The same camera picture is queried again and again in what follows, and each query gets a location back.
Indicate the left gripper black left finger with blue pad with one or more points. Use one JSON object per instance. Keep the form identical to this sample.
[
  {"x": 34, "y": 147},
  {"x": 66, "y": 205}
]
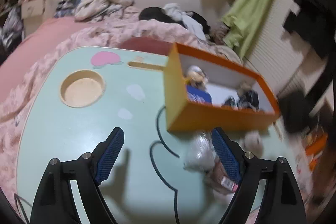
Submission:
[{"x": 54, "y": 200}]

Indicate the orange cardboard box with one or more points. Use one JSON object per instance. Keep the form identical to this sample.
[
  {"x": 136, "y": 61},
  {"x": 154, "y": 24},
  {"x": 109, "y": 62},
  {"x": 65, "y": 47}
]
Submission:
[{"x": 224, "y": 79}]

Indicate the brown card box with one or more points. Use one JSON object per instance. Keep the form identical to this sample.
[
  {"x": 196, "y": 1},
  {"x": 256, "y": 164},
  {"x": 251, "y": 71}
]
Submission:
[{"x": 219, "y": 179}]

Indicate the clear plastic bag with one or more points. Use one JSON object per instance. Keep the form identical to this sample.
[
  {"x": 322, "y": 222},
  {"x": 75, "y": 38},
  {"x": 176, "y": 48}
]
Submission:
[{"x": 199, "y": 156}]

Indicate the blue small box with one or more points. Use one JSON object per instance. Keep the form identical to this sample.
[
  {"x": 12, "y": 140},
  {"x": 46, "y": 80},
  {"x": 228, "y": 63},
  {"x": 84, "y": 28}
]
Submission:
[{"x": 197, "y": 95}]

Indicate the black hanging clothes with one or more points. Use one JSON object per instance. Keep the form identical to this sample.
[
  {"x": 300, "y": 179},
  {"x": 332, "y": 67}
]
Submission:
[{"x": 314, "y": 23}]

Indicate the green hanging garment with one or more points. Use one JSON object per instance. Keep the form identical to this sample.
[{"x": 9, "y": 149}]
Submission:
[{"x": 244, "y": 20}]

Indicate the white drawer cabinet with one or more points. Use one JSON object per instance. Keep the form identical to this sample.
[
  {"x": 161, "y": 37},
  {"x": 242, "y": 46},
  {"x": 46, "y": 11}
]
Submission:
[{"x": 44, "y": 8}]

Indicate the cream crumpled blanket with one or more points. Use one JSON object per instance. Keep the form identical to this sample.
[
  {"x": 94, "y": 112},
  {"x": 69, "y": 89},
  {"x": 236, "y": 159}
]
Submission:
[{"x": 89, "y": 9}]

